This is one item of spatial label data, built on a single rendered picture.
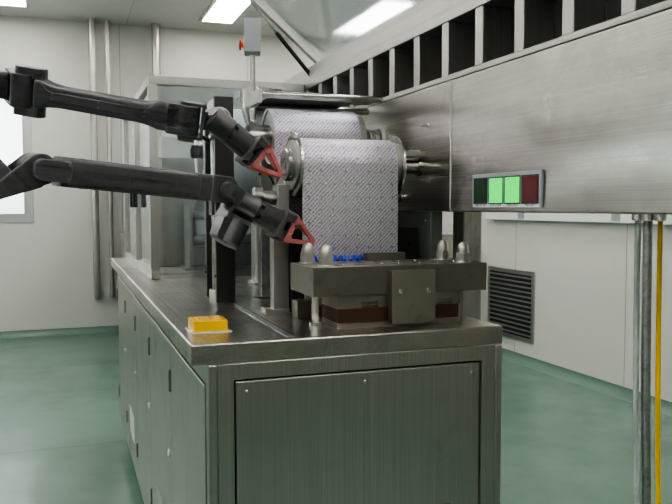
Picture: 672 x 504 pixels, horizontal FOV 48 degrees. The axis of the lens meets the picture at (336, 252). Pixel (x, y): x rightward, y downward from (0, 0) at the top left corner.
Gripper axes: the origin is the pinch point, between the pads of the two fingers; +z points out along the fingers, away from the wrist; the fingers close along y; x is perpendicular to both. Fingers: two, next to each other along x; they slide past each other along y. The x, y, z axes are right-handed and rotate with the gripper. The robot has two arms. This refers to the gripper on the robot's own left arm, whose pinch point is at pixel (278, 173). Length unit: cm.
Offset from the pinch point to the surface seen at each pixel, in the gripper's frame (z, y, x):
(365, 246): 25.7, 5.9, -1.0
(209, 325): 4.0, 18.6, -36.8
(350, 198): 15.8, 5.8, 5.3
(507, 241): 238, -321, 143
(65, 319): 42, -550, -114
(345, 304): 22.8, 24.5, -17.0
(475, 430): 61, 32, -21
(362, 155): 12.0, 5.3, 15.1
